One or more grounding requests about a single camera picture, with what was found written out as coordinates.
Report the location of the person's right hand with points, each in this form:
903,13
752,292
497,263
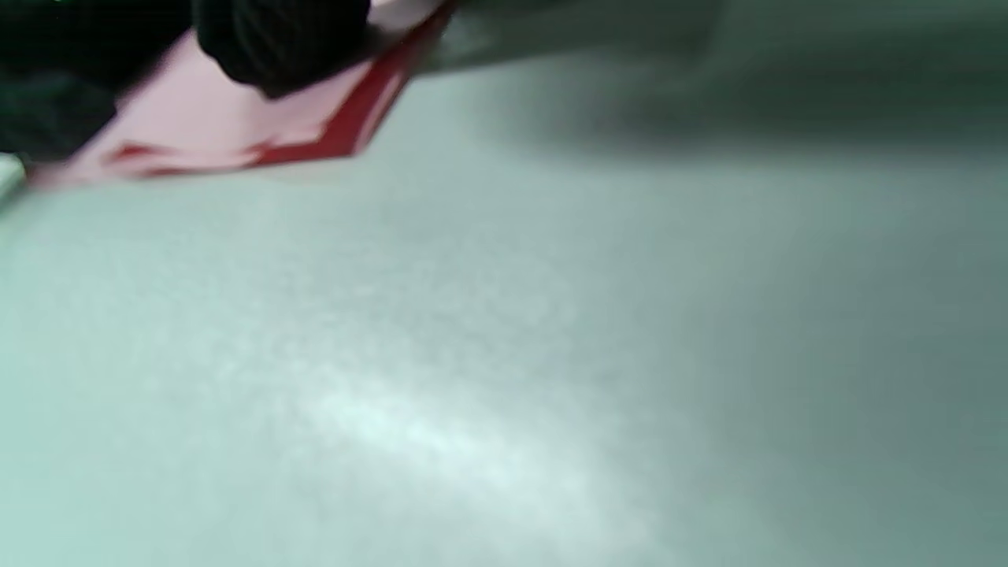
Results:
279,39

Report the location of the person's left hand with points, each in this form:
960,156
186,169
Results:
55,94

